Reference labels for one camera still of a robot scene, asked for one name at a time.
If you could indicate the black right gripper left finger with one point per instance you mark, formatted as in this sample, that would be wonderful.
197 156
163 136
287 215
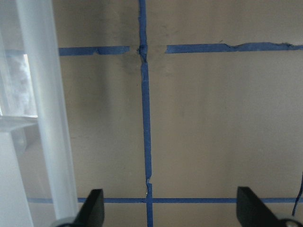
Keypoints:
92 213

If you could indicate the clear plastic box lid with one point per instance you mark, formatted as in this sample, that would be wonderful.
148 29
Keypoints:
32 109

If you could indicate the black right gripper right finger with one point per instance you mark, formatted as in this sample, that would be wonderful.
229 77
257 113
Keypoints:
252 212

